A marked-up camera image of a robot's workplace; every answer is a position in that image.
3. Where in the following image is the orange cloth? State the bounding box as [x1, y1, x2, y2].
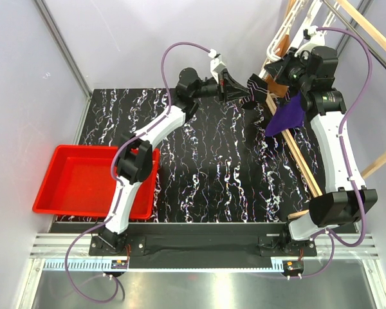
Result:
[266, 33, 292, 97]

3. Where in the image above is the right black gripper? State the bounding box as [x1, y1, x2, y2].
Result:
[265, 48, 311, 93]

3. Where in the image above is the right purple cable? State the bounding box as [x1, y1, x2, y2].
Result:
[308, 26, 374, 279]

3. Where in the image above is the white clip hanger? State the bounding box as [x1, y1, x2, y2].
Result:
[265, 0, 342, 78]

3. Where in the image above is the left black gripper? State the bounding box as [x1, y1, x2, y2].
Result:
[192, 70, 250, 106]

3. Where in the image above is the purple cable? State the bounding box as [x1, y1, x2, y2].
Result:
[308, 26, 374, 279]
[64, 41, 218, 303]

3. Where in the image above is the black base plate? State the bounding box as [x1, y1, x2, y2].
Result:
[50, 221, 358, 270]

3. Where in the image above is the purple cloth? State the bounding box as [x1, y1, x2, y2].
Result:
[265, 92, 305, 137]

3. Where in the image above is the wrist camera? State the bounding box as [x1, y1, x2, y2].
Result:
[208, 49, 226, 83]
[299, 26, 325, 52]

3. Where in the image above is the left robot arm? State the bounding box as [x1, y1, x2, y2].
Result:
[98, 68, 249, 255]

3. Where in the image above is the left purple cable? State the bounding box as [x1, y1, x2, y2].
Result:
[64, 41, 218, 303]

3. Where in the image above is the metal hanging rod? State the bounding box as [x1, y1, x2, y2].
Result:
[321, 0, 386, 81]

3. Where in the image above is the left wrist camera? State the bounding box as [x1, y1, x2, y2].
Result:
[208, 49, 226, 83]

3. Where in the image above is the red plastic tray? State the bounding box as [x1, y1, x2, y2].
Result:
[32, 144, 161, 221]

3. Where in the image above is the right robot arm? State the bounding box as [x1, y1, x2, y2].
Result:
[265, 46, 378, 255]

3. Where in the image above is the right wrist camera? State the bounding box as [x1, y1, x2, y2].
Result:
[299, 26, 325, 52]

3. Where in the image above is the wooden drying rack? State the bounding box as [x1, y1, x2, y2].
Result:
[260, 1, 386, 221]

